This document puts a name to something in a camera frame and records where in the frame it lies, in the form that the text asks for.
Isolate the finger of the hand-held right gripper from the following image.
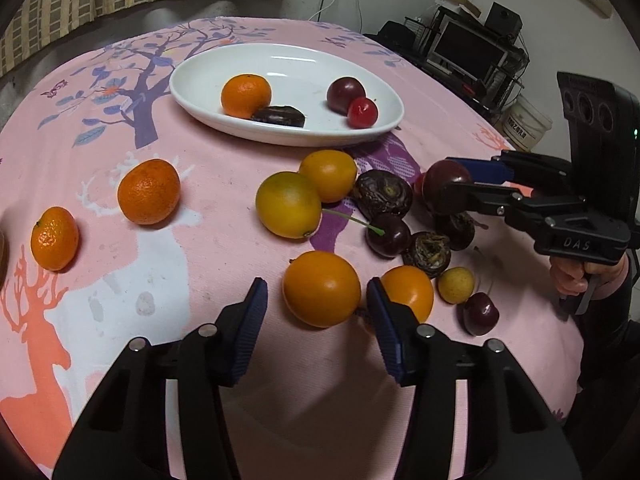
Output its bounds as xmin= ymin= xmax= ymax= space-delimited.
xmin=440 ymin=180 xmax=587 ymax=234
xmin=444 ymin=150 xmax=575 ymax=197

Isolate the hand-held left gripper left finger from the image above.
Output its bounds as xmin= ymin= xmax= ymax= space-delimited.
xmin=52 ymin=277 xmax=269 ymax=480

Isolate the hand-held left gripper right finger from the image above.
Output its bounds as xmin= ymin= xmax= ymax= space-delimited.
xmin=366 ymin=276 xmax=588 ymax=480

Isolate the dark purple plum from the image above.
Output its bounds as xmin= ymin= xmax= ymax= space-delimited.
xmin=422 ymin=159 xmax=474 ymax=212

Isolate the yellow-orange round citrus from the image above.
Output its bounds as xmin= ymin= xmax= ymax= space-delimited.
xmin=282 ymin=251 xmax=362 ymax=329
xmin=380 ymin=265 xmax=435 ymax=324
xmin=298 ymin=149 xmax=359 ymax=204

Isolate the white oval plate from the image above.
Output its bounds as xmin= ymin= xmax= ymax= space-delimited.
xmin=169 ymin=42 xmax=405 ymax=148

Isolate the person's right hand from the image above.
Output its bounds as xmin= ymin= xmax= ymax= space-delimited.
xmin=550 ymin=254 xmax=629 ymax=299

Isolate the dark water chestnut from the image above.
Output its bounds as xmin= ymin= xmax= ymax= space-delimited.
xmin=250 ymin=105 xmax=307 ymax=128
xmin=432 ymin=210 xmax=476 ymax=252
xmin=402 ymin=231 xmax=452 ymax=279
xmin=352 ymin=169 xmax=414 ymax=219

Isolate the white plastic bucket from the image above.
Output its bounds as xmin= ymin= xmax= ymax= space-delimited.
xmin=501 ymin=91 xmax=553 ymax=152

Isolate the small yellow round fruit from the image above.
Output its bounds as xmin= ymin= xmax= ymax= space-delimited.
xmin=438 ymin=267 xmax=475 ymax=305

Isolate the dark cherry with stem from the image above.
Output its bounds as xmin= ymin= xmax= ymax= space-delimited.
xmin=462 ymin=280 xmax=500 ymax=337
xmin=320 ymin=208 xmax=412 ymax=260

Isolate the black metal rack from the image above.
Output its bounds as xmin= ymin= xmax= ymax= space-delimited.
xmin=404 ymin=5 xmax=531 ymax=113

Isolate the computer monitor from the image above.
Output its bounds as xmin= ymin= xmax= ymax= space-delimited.
xmin=432 ymin=20 xmax=506 ymax=81

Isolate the yellow-green round citrus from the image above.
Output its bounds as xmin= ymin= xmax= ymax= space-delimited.
xmin=255 ymin=171 xmax=323 ymax=239

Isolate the red cherry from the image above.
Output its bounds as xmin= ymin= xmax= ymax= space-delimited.
xmin=347 ymin=97 xmax=379 ymax=129

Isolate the black speaker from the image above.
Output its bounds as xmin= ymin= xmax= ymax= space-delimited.
xmin=485 ymin=2 xmax=523 ymax=37

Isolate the black bag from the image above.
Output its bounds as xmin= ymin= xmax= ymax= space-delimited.
xmin=376 ymin=21 xmax=420 ymax=55

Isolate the dark purple cherry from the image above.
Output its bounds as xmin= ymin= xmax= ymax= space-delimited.
xmin=326 ymin=76 xmax=367 ymax=115

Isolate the pink printed tablecloth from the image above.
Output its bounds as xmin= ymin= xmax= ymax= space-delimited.
xmin=0 ymin=16 xmax=586 ymax=480

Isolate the tan cardboard piece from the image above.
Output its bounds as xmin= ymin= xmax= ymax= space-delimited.
xmin=442 ymin=0 xmax=482 ymax=18

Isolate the large orange mandarin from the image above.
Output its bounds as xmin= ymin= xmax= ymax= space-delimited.
xmin=117 ymin=158 xmax=181 ymax=225

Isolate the small orange mandarin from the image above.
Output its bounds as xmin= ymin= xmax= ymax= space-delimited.
xmin=30 ymin=206 xmax=80 ymax=272

